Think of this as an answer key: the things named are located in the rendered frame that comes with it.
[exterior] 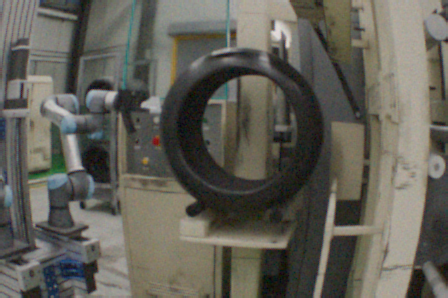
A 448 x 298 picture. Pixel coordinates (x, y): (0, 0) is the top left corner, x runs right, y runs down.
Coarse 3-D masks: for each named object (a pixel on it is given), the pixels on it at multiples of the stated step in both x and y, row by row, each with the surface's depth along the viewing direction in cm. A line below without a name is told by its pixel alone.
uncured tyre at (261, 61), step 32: (192, 64) 158; (224, 64) 152; (256, 64) 149; (288, 64) 151; (192, 96) 181; (288, 96) 147; (160, 128) 161; (192, 128) 183; (320, 128) 149; (192, 160) 182; (192, 192) 159; (224, 192) 154; (256, 192) 152; (288, 192) 152
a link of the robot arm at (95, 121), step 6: (90, 114) 175; (96, 114) 174; (102, 114) 176; (90, 120) 172; (96, 120) 175; (102, 120) 177; (90, 126) 172; (96, 126) 175; (102, 126) 177; (90, 132) 174; (96, 132) 176; (102, 132) 178; (90, 138) 176; (96, 138) 177
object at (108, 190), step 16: (80, 64) 512; (80, 80) 513; (96, 80) 519; (112, 80) 515; (80, 96) 517; (112, 112) 503; (112, 128) 504; (80, 144) 525; (96, 144) 522; (112, 144) 506; (96, 160) 567; (112, 160) 507; (96, 176) 553; (112, 176) 509; (96, 192) 549; (112, 192) 511; (80, 208) 528; (112, 208) 514
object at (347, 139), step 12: (336, 132) 173; (348, 132) 172; (360, 132) 171; (336, 144) 174; (348, 144) 172; (360, 144) 171; (336, 156) 174; (348, 156) 173; (360, 156) 171; (336, 168) 174; (348, 168) 173; (360, 168) 172; (348, 180) 173; (360, 180) 172; (336, 192) 175; (348, 192) 173; (360, 192) 172
